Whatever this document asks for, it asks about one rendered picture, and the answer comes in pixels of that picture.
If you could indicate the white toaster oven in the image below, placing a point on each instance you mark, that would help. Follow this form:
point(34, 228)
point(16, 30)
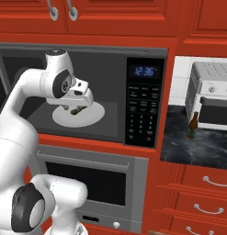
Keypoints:
point(209, 91)

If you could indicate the white round microwave plate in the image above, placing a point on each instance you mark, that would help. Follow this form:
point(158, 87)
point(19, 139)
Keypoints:
point(90, 117)

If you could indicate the silver oven knob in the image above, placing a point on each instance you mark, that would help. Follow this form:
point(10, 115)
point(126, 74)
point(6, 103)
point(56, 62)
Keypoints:
point(116, 225)

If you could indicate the brown glass bottle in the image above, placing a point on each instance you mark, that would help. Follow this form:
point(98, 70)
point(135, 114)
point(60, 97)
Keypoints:
point(193, 127)

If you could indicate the red upper cupboard door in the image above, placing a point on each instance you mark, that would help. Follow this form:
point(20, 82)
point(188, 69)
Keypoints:
point(124, 15)
point(213, 15)
point(23, 15)

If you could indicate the green vegetable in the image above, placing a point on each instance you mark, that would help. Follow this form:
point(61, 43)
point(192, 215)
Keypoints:
point(78, 110)

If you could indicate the red drawer front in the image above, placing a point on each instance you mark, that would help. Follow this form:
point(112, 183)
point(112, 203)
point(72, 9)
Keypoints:
point(185, 208)
point(197, 179)
point(179, 228)

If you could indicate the grey built-in oven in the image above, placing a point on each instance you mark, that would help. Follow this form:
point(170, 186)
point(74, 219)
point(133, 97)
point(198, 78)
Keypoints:
point(124, 189)

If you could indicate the black and grey microwave oven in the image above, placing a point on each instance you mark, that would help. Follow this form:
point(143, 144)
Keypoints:
point(142, 101)

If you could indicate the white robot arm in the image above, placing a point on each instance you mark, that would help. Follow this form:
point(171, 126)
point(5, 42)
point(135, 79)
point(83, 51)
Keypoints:
point(13, 147)

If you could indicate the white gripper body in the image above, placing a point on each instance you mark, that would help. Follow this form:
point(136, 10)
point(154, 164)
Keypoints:
point(69, 100)

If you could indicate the grey microwave door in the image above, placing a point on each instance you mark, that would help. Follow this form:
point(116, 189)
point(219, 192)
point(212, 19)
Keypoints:
point(1, 76)

